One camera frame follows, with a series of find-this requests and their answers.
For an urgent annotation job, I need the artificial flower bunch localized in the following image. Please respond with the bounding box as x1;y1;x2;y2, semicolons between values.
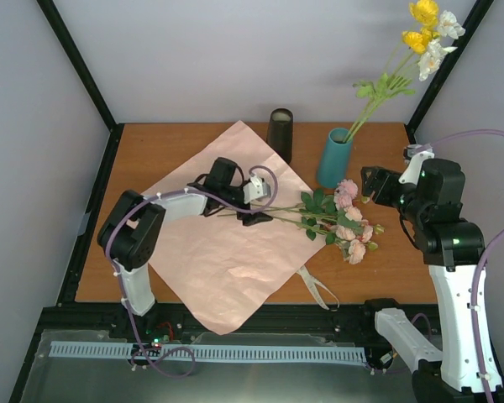
216;178;386;265

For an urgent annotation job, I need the pink bouquet wrapping paper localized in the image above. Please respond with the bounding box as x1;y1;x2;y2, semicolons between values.
145;121;324;334

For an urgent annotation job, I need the cream printed ribbon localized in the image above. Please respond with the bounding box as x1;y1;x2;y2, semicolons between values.
296;265;340;312

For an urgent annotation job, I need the white artificial flower stem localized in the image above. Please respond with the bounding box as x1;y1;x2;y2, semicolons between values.
346;9;466;142

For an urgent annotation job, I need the yellow artificial flower stem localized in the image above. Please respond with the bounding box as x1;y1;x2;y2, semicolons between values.
344;0;442;143

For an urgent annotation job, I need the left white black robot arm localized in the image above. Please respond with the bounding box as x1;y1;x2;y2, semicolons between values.
97;157;279;338

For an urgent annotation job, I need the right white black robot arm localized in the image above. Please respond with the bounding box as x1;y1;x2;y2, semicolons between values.
360;157;504;402

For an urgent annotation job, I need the teal cone vase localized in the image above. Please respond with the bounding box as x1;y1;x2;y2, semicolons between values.
316;128;353;189

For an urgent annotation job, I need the black cone vase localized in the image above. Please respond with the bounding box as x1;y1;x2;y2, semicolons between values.
266;108;293;164

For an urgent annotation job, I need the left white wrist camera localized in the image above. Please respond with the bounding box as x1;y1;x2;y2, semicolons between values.
243;175;271;204

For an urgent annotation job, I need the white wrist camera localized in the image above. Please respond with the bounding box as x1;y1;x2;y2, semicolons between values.
399;144;434;185
243;175;271;204

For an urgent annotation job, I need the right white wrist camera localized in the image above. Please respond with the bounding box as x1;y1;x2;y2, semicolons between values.
399;144;434;185

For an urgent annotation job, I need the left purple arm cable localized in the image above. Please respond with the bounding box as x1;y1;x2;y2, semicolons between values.
104;165;278;378

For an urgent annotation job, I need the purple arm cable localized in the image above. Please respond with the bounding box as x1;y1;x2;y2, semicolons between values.
104;165;278;378
365;128;504;403

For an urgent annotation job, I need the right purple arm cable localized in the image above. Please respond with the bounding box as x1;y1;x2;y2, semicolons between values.
365;128;504;403

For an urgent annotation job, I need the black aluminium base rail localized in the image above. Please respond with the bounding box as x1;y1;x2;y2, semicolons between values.
36;302;385;344

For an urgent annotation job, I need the right black frame post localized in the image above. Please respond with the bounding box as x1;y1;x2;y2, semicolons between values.
405;0;494;138

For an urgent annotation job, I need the black frame post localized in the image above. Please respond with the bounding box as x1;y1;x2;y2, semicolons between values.
35;0;119;132
405;0;494;138

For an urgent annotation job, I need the left black frame post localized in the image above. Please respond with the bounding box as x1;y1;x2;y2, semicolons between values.
35;0;119;132

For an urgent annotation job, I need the light blue cable duct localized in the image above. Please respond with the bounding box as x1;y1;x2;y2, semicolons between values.
49;341;366;366

